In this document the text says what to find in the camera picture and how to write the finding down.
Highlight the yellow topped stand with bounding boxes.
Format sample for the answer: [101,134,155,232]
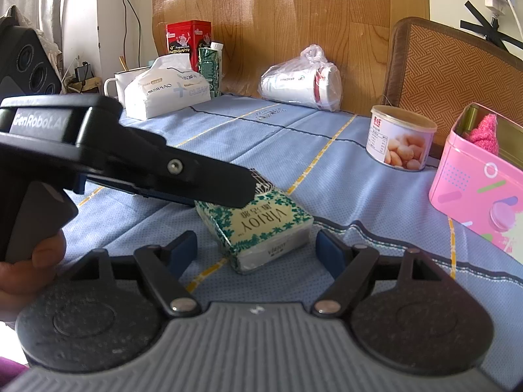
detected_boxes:
[67,77,101,95]

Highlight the black tape cross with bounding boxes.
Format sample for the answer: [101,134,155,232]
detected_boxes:
[461,1,523,54]

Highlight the green leaf print tissue pack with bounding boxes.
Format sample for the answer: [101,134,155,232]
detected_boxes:
[195,167,315,274]

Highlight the black wall cable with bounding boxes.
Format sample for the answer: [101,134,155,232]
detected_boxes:
[116,0,142,68]

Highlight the pink knitted cloth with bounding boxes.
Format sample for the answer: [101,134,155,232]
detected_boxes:
[470,113,501,156]

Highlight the white food can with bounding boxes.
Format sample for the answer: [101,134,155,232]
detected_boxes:
[365,105,438,172]

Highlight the blue checked tablecloth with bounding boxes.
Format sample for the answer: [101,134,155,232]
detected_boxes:
[61,93,523,376]

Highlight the white enamel mug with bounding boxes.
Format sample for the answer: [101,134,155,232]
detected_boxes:
[103,66,152,105]

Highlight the red printed tin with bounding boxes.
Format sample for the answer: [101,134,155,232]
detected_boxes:
[165,20,212,60]

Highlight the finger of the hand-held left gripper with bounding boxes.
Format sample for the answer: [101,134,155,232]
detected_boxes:
[79,172,197,207]
[77,126,257,209]

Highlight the black device with round holes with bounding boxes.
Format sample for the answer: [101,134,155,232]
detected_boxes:
[0,6,63,99]

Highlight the person's left hand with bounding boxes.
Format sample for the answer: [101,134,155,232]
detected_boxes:
[0,229,68,324]

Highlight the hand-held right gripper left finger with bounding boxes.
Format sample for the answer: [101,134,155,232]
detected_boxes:
[67,231,202,318]

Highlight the white tissue pack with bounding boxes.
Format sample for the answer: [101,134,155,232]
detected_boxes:
[124,53,212,120]

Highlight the woven chair back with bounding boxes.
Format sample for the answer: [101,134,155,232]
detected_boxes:
[382,17,523,160]

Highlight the green drink carton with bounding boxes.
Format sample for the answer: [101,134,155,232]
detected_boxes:
[198,41,224,99]

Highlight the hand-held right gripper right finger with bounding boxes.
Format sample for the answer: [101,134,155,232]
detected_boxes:
[312,229,456,318]

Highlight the wood grain board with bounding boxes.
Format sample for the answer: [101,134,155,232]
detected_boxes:
[151,0,431,115]

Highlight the pink tin box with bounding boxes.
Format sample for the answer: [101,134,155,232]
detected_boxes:
[429,102,523,264]

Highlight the purple garment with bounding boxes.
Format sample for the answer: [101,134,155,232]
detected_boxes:
[0,355,30,392]

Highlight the bagged paper cup stack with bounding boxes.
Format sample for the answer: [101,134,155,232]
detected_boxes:
[258,45,342,112]

